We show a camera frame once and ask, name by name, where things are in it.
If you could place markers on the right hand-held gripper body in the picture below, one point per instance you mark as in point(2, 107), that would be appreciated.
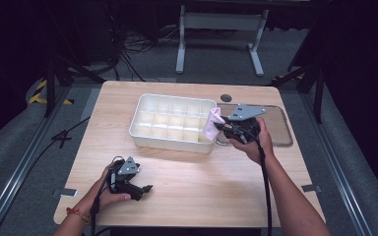
point(242, 126)

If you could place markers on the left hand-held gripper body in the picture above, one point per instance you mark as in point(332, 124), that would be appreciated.
point(123, 178)

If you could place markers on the pink sock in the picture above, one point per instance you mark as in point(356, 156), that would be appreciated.
point(212, 126)

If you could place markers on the white divided storage box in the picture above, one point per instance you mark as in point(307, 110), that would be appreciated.
point(172, 123)

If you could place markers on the person's right hand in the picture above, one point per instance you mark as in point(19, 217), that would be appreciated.
point(259, 147)

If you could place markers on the person's left hand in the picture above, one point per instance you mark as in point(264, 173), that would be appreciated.
point(101, 196)

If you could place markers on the dark round table grommet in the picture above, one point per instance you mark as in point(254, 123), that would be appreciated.
point(226, 98)

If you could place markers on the transparent flat lid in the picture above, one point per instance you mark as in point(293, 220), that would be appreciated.
point(280, 128)

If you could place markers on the grey tape piece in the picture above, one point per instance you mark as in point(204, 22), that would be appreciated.
point(65, 192)
point(311, 188)

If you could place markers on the black tripod stand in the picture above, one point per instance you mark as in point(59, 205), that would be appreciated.
point(59, 75)
point(311, 78)

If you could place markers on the yellow black striped tape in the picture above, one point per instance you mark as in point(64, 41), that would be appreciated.
point(41, 95)

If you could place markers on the grey metal table frame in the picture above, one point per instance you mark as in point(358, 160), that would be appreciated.
point(221, 23)

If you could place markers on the aluminium floor rail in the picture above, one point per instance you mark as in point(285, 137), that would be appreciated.
point(334, 160)
point(23, 160)

